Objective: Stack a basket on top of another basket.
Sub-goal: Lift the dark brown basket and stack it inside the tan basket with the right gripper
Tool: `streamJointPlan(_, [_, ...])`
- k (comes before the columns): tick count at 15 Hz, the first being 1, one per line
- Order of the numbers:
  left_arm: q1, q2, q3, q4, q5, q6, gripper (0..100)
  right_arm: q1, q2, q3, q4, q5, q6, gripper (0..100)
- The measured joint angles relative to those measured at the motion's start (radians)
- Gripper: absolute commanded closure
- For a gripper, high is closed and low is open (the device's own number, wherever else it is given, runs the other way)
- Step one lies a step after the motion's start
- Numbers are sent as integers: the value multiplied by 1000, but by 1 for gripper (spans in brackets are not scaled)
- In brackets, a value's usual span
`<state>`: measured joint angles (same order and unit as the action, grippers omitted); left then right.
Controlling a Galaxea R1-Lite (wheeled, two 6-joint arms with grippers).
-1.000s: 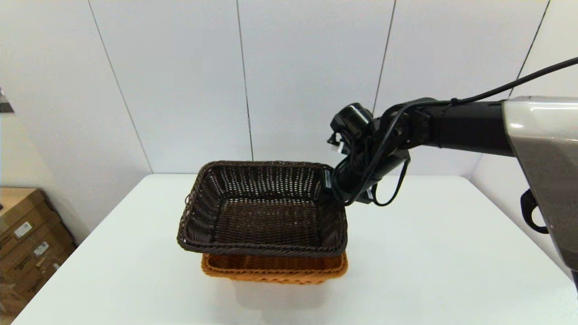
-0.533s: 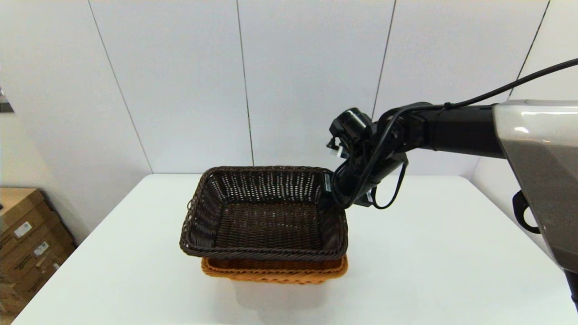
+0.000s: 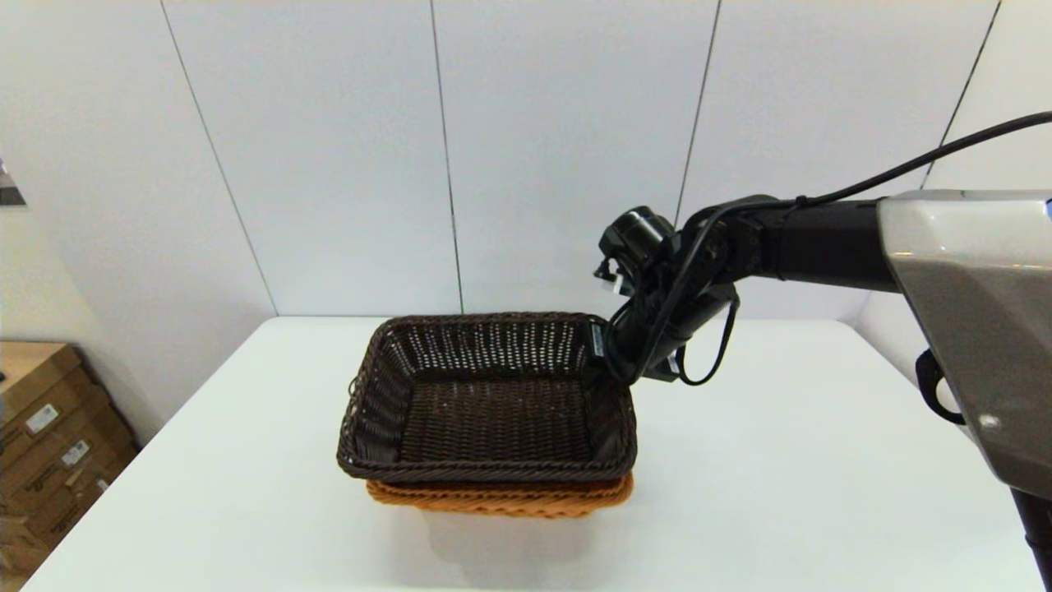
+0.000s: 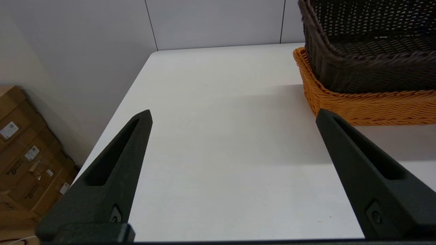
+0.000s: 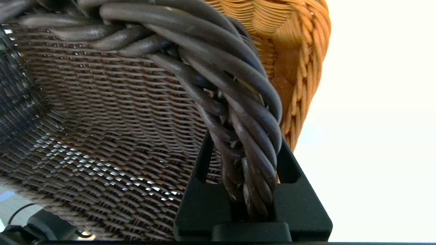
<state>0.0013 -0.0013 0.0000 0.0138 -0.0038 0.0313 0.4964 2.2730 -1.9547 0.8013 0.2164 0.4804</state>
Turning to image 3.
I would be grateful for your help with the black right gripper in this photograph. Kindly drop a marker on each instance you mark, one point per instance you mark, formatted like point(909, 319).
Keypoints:
point(666, 329)

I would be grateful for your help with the dark brown wicker basket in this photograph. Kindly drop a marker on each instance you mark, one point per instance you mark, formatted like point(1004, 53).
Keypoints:
point(493, 419)

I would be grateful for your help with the orange wicker basket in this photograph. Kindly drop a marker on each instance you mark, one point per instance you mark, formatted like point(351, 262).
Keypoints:
point(501, 500)

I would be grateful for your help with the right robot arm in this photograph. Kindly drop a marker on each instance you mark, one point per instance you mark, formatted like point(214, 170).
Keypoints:
point(822, 247)

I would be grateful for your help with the brown cardboard box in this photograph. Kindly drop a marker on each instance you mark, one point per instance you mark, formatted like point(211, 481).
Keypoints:
point(94, 448)
point(20, 551)
point(33, 366)
point(74, 503)
point(64, 411)

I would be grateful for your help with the dark grey wall fixture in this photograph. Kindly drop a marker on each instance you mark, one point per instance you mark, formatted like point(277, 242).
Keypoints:
point(10, 193)

